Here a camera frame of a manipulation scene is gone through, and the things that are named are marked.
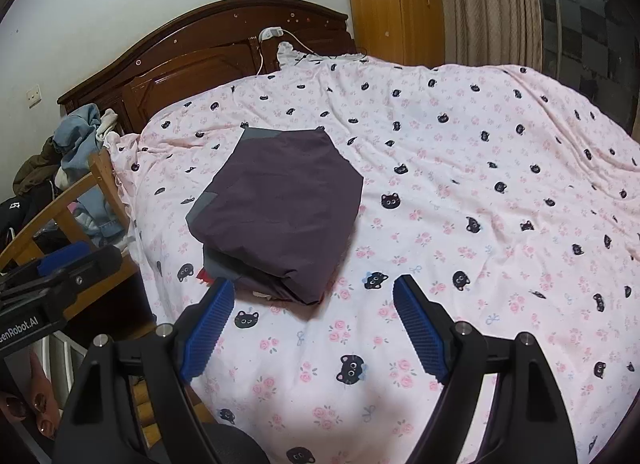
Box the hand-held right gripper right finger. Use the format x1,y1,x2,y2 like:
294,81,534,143
392,274,581,464

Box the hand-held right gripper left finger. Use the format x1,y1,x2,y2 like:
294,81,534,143
52,278,237,464

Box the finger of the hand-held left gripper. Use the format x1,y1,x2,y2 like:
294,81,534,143
0,245,123,317
0,242,92,289

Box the purple and grey jacket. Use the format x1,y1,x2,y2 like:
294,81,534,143
186,126,365,305

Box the blue denim clothes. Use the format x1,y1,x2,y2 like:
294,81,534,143
52,104,128,245

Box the person's left hand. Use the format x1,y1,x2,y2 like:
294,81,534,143
0,350,63,441

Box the wooden chair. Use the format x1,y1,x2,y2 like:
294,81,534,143
0,149,143,345

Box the olive green garment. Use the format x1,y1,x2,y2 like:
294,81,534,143
12,136,63,189

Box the person's right leg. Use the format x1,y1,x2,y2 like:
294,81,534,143
200,421,283,464

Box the white garment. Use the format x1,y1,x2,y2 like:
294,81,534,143
94,110,121,142

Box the pink cat print blanket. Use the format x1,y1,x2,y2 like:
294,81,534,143
102,51,640,464

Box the dark wooden headboard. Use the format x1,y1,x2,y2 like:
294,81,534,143
56,0,357,135

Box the white ruffled pillow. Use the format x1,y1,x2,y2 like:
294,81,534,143
276,41,371,72

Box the wooden wardrobe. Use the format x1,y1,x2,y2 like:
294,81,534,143
341,0,447,67

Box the beige curtain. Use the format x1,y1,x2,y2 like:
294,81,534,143
435,0,546,72

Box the dark glass window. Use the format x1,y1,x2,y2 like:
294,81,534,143
530,0,640,129

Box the white charger cable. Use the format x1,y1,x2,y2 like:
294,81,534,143
252,31,321,77

